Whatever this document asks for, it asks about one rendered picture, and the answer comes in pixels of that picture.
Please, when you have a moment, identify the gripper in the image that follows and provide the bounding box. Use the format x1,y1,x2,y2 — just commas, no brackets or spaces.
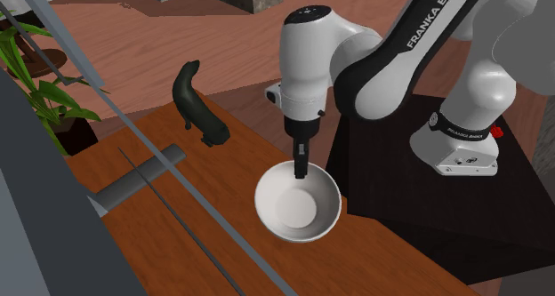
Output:
284,116,316,180

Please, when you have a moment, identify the white bowl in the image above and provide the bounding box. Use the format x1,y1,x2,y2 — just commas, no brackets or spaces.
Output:
253,159,343,244

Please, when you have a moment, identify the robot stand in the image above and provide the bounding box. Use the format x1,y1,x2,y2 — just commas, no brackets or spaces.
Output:
325,93,555,286

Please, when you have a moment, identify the dark green animal figure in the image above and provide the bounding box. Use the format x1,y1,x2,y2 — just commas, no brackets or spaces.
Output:
171,60,232,148

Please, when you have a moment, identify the grey cylinder bar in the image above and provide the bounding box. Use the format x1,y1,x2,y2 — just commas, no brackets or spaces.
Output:
87,143,188,219

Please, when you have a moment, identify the green potted plant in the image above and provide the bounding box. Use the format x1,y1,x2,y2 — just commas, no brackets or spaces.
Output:
0,10,110,157

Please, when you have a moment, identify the grey metal frame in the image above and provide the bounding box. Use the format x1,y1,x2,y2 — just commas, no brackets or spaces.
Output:
0,0,302,296

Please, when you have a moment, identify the brown pedestal table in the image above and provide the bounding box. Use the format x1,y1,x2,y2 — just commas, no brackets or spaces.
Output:
0,0,69,79

